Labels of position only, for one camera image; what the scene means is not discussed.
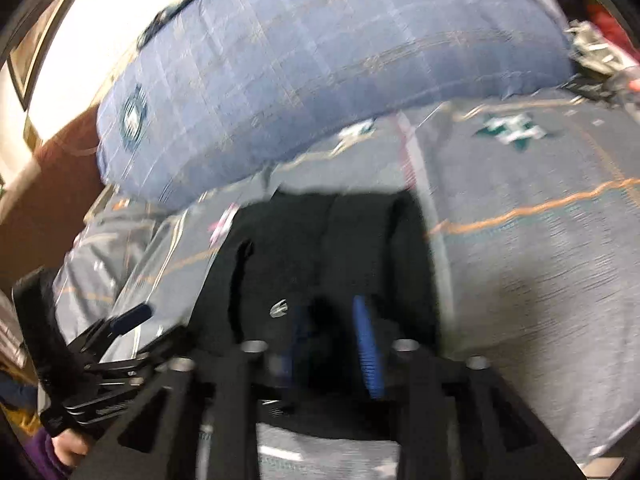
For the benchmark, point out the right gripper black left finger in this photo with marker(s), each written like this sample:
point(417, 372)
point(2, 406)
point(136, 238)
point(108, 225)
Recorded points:
point(196, 418)

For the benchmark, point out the person's left hand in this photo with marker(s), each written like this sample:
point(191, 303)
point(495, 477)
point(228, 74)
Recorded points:
point(71, 447)

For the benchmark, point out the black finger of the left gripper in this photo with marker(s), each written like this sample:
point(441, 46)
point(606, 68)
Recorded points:
point(98, 337)

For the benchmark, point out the black pants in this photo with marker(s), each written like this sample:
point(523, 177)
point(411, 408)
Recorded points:
point(328, 281)

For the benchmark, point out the grey star patterned bedsheet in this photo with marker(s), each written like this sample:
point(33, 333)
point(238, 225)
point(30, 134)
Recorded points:
point(533, 211)

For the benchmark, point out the blue plaid pillow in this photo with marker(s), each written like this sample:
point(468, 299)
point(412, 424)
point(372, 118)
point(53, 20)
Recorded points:
point(229, 87)

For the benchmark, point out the framed wall painting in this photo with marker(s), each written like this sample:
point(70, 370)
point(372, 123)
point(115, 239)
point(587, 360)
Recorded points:
point(26, 59)

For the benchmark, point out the clutter pile beside bed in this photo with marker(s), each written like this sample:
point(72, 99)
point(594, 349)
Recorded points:
point(606, 60)

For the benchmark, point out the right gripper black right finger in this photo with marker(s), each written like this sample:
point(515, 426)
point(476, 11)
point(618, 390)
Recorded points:
point(458, 420)

